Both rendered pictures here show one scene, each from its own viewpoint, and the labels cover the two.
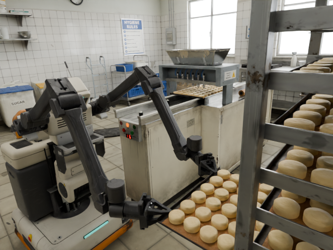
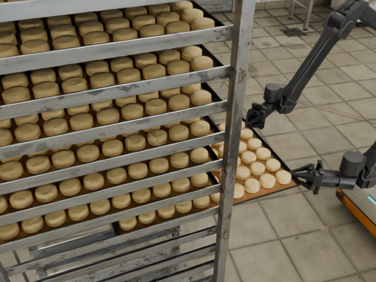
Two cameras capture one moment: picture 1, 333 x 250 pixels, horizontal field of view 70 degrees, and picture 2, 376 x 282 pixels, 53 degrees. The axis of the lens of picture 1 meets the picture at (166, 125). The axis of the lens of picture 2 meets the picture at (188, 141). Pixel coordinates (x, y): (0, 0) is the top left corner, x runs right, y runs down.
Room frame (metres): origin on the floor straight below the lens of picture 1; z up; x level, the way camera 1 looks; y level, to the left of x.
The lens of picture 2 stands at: (0.98, -1.17, 1.71)
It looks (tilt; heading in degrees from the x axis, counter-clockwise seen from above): 37 degrees down; 117
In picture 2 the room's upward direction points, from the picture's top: straight up
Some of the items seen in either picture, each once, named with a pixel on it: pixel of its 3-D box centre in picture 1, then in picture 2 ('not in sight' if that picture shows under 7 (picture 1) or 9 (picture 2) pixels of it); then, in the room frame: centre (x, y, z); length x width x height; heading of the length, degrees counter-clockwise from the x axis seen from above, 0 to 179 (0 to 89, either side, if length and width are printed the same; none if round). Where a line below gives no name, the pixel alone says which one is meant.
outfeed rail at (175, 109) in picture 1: (215, 95); not in sight; (2.32, -0.50, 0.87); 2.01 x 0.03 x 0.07; 136
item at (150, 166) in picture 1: (164, 151); not in sight; (1.97, 0.03, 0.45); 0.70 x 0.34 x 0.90; 136
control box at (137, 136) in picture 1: (130, 129); not in sight; (1.71, 0.28, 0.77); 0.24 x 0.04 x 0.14; 46
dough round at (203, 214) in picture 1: (203, 214); not in sight; (0.61, -0.10, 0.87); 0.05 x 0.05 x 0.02
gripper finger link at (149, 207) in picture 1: (157, 213); (251, 122); (0.64, 0.04, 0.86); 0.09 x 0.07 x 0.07; 79
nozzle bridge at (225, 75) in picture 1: (196, 82); not in sight; (2.33, -0.32, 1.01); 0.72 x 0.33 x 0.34; 46
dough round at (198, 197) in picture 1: (198, 197); (254, 144); (0.70, -0.10, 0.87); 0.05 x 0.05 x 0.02
